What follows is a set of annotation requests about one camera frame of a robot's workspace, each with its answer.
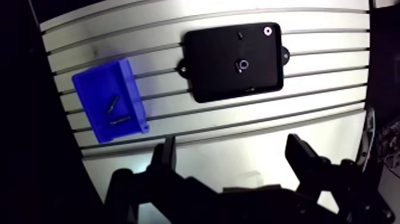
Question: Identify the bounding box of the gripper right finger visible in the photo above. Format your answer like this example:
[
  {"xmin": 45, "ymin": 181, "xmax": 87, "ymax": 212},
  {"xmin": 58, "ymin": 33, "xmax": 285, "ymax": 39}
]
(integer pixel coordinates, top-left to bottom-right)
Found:
[{"xmin": 285, "ymin": 133, "xmax": 396, "ymax": 224}]

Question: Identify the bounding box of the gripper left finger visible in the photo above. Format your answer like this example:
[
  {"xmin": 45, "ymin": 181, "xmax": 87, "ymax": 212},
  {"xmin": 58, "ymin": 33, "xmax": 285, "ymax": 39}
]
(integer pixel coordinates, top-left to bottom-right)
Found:
[{"xmin": 104, "ymin": 135, "xmax": 220, "ymax": 224}]

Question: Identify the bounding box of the blue bin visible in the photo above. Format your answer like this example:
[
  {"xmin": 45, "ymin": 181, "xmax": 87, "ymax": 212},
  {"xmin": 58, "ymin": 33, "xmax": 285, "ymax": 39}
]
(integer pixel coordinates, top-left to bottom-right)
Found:
[{"xmin": 71, "ymin": 57, "xmax": 150, "ymax": 144}]

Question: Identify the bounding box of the black tray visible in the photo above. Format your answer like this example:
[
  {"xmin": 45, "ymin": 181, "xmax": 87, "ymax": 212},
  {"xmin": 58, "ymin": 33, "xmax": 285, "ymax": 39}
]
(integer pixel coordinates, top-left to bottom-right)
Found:
[{"xmin": 176, "ymin": 22, "xmax": 291, "ymax": 104}]

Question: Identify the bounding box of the pale holed strip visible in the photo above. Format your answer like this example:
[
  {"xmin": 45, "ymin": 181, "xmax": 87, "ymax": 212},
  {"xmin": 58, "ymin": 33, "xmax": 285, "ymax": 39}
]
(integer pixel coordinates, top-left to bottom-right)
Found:
[{"xmin": 356, "ymin": 106, "xmax": 376, "ymax": 173}]

